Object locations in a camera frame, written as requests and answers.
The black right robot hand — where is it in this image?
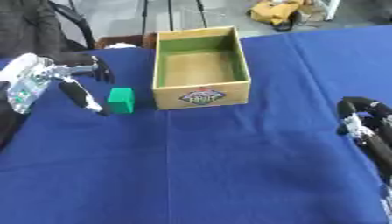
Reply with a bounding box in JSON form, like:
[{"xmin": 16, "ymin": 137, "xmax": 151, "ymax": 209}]
[{"xmin": 335, "ymin": 95, "xmax": 392, "ymax": 187}]

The tan cardboard box green inside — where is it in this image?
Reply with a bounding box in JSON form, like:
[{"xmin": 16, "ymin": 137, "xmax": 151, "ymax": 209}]
[{"xmin": 151, "ymin": 25, "xmax": 253, "ymax": 111}]

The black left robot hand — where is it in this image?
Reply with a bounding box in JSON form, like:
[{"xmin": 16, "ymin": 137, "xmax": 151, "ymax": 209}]
[{"xmin": 49, "ymin": 52, "xmax": 116, "ymax": 117}]

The brown wooden stool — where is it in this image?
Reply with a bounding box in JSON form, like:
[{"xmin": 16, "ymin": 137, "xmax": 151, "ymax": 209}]
[{"xmin": 93, "ymin": 32, "xmax": 159, "ymax": 50}]

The black tripod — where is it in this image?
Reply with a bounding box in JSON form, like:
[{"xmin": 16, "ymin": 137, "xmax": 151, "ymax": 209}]
[{"xmin": 139, "ymin": 0, "xmax": 210, "ymax": 37}]

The green rectangular block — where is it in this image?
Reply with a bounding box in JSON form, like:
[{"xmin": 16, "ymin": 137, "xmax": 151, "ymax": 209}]
[{"xmin": 105, "ymin": 87, "xmax": 137, "ymax": 115}]

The black office chair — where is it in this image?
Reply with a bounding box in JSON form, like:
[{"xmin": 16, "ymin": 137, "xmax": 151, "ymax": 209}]
[{"xmin": 0, "ymin": 0, "xmax": 98, "ymax": 59}]

